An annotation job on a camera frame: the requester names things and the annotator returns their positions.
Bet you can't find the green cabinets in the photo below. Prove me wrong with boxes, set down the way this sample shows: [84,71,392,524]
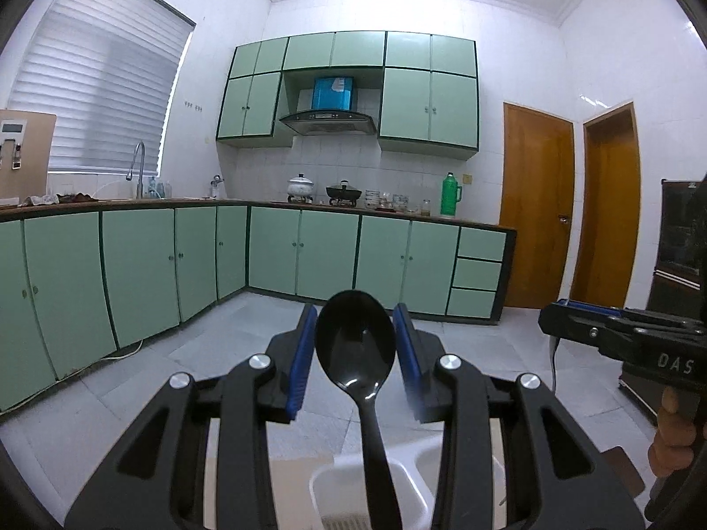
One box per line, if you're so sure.
[1,201,517,409]
[216,30,479,160]

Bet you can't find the white utensil holder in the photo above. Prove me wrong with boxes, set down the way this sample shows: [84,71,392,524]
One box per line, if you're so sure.
[308,432,507,530]

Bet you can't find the kitchen faucet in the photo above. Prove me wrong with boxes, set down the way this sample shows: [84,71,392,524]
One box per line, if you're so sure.
[126,141,146,200]

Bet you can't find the brown chair seat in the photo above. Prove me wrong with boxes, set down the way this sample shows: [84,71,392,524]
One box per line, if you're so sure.
[601,446,646,498]

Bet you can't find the brown board with device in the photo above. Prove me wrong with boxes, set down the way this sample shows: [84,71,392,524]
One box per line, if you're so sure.
[0,109,56,201]

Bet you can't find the upper green cabinets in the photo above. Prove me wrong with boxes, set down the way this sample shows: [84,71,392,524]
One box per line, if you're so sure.
[216,30,479,160]

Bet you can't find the black wok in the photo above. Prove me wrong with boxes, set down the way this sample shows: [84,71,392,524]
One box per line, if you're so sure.
[326,179,362,208]

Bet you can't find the range hood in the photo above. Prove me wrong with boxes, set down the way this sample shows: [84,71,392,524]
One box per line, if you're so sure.
[279,77,377,136]

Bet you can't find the white pot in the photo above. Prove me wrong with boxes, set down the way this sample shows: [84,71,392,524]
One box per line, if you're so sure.
[286,174,314,204]

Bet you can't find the right hand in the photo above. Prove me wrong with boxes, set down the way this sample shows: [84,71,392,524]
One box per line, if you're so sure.
[647,386,706,477]

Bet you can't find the right wooden door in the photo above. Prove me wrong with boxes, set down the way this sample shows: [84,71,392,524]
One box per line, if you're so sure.
[570,103,641,307]

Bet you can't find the black cabinet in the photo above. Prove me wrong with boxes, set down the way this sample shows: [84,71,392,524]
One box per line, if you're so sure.
[618,179,701,424]

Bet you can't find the wooden door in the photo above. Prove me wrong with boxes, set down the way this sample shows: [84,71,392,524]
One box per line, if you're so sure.
[570,103,641,307]
[500,103,575,309]

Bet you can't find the black plastic spoon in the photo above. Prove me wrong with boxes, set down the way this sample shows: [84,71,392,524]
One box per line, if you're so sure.
[315,290,401,529]

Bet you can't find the green thermos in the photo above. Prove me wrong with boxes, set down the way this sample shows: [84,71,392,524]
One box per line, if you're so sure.
[440,172,463,216]

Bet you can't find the window blind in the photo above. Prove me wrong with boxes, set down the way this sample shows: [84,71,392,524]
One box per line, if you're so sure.
[8,0,194,174]

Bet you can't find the left wooden door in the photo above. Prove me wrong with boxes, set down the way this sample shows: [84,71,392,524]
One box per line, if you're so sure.
[500,103,575,309]

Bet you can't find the lower green cabinets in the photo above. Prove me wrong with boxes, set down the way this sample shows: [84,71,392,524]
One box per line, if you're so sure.
[1,201,517,409]

